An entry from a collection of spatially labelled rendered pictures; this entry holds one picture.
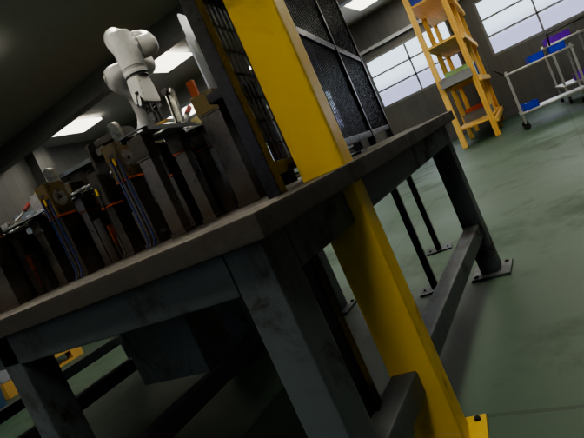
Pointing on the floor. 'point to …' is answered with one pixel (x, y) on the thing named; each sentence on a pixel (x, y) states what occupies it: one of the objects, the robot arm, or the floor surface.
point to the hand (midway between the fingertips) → (156, 117)
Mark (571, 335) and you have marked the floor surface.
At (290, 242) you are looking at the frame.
